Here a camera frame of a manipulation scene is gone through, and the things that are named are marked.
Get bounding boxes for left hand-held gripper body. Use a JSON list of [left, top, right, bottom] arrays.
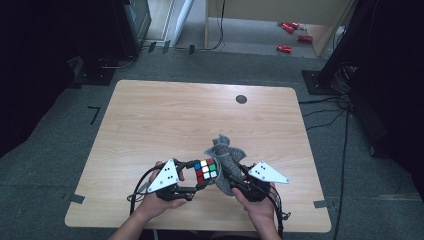
[[147, 158, 198, 202]]

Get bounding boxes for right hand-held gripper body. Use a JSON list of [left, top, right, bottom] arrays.
[[238, 161, 291, 203]]

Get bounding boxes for multicoloured puzzle cube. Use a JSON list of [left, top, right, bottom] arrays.
[[193, 157, 220, 185]]

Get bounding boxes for grey microfibre cloth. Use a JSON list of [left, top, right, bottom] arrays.
[[203, 133, 248, 198]]

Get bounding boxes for person's left hand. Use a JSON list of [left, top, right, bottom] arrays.
[[137, 160, 188, 221]]

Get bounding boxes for person's right hand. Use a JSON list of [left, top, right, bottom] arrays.
[[232, 183, 281, 232]]

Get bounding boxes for flat black stand base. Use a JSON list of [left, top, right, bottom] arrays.
[[71, 56, 116, 87], [301, 69, 341, 96]]

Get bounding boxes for white board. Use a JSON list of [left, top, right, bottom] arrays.
[[173, 0, 195, 46]]

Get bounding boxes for black glass-front cabinet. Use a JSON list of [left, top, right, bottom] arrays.
[[113, 0, 153, 58]]

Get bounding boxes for black curtain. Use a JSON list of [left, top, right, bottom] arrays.
[[0, 0, 129, 158], [346, 0, 424, 201]]

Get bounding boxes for left hand-held gripper cable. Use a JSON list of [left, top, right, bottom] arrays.
[[127, 164, 158, 215]]

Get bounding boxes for hand-held gripper cable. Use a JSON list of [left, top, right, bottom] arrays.
[[127, 164, 158, 215], [266, 184, 292, 238]]

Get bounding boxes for right hand-held gripper cable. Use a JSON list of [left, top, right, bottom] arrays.
[[266, 184, 292, 238]]

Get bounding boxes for long black floor cable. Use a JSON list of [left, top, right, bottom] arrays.
[[333, 109, 350, 240]]

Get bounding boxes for black floor cables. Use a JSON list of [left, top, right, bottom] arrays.
[[298, 94, 351, 132]]

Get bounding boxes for bundle of black cables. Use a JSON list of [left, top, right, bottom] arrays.
[[331, 63, 358, 95]]

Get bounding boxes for black looped floor cable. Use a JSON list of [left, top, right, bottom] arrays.
[[98, 54, 138, 70]]

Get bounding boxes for hanging black cable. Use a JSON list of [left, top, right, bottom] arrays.
[[173, 0, 226, 52]]

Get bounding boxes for black stand post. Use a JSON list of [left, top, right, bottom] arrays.
[[316, 0, 378, 88]]

